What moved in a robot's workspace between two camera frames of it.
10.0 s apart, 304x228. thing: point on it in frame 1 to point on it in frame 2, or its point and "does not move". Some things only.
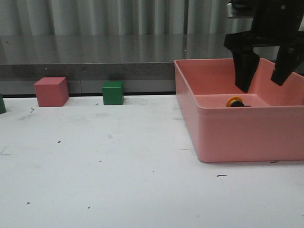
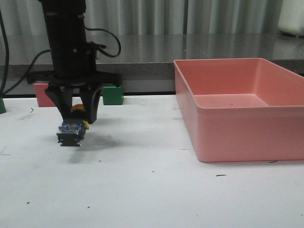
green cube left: [3, 108] does not move
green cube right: [113, 93] does not move
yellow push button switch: [236, 101] to [73, 126]
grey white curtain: [58, 17] does not move
